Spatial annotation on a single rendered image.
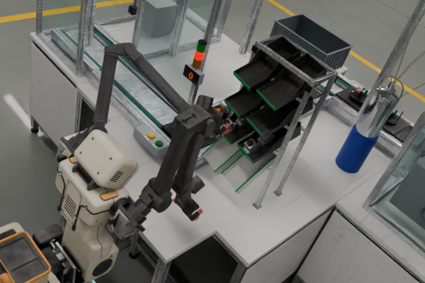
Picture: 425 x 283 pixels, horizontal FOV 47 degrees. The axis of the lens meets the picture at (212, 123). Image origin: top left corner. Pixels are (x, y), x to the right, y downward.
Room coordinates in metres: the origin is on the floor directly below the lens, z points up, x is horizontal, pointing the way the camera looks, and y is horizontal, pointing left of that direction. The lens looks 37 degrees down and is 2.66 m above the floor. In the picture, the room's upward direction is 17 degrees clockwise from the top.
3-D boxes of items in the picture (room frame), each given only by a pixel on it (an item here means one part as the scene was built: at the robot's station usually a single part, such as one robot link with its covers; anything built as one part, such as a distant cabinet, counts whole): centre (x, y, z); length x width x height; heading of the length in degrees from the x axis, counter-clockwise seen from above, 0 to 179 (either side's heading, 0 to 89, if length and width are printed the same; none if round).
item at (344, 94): (2.98, -0.92, 1.01); 0.24 x 0.24 x 0.13; 54
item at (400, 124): (2.84, -1.12, 1.01); 0.24 x 0.24 x 0.13; 54
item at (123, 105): (2.11, 0.41, 0.91); 0.89 x 0.06 x 0.11; 54
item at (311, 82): (1.96, -0.27, 1.26); 0.36 x 0.21 x 0.80; 54
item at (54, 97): (3.07, 0.68, 0.43); 1.39 x 0.63 x 0.86; 144
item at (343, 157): (2.36, -0.86, 0.99); 0.16 x 0.16 x 0.27
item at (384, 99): (2.36, -0.86, 1.32); 0.14 x 0.14 x 0.38
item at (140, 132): (1.95, 0.29, 0.93); 0.21 x 0.07 x 0.06; 54
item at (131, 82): (2.27, 0.32, 0.91); 0.84 x 0.28 x 0.10; 54
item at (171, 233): (1.85, 0.17, 0.84); 0.90 x 0.70 x 0.03; 54
